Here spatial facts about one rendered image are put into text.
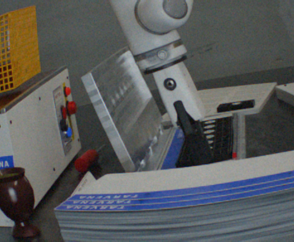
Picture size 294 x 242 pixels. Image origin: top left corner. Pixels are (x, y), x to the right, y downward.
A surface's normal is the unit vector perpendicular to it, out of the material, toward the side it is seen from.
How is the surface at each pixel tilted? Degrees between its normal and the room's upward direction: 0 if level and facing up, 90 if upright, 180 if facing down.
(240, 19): 90
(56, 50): 90
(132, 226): 90
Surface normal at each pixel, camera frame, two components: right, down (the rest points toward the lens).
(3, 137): -0.11, 0.19
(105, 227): -0.38, 0.22
